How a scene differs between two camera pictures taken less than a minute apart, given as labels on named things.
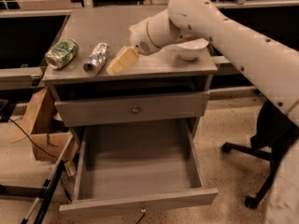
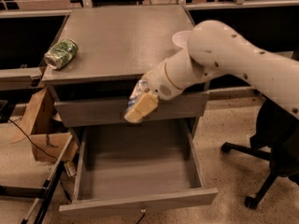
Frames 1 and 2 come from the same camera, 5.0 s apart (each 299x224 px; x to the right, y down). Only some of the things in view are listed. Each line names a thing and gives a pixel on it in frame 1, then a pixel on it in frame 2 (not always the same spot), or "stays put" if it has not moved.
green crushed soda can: [61, 54] stays put
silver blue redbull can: [97, 59] -> [138, 91]
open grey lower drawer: [133, 166] stays put
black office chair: [277, 133] stays put
